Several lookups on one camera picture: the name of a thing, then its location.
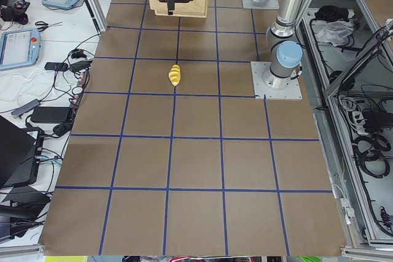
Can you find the toy bread loaf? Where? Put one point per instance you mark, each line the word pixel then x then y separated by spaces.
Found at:
pixel 174 75

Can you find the black scissors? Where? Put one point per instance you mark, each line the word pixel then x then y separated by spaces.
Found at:
pixel 42 26

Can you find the crumpled white cloth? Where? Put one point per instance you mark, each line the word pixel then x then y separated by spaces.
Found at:
pixel 337 33

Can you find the blue teach pendant near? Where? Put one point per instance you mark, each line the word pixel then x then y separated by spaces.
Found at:
pixel 20 48

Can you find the black laptop computer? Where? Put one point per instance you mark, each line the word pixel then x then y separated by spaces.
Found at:
pixel 20 148

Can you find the black power adapter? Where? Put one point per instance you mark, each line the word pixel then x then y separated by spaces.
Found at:
pixel 50 114

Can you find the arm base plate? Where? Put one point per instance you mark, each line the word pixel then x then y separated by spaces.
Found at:
pixel 261 4
pixel 268 86

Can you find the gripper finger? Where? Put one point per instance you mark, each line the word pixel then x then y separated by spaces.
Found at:
pixel 170 6

